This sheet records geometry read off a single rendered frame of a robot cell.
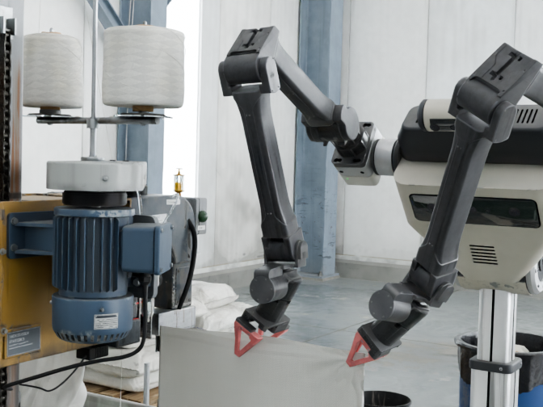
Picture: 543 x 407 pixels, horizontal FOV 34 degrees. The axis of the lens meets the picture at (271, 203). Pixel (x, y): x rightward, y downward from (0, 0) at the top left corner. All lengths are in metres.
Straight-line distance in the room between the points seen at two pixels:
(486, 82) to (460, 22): 8.77
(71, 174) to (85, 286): 0.20
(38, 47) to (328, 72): 8.62
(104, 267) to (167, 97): 0.36
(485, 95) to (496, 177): 0.54
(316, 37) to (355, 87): 0.76
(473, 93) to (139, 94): 0.64
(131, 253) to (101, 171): 0.16
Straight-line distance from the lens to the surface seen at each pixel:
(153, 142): 7.80
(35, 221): 1.74
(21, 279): 1.75
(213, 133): 9.18
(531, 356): 3.86
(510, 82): 1.48
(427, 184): 2.03
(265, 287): 1.74
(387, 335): 1.73
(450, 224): 1.60
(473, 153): 1.52
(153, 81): 1.72
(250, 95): 1.70
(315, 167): 10.60
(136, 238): 1.62
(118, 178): 1.60
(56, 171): 1.62
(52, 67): 1.92
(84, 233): 1.61
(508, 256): 2.11
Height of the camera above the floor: 1.43
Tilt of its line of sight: 3 degrees down
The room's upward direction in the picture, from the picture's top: 2 degrees clockwise
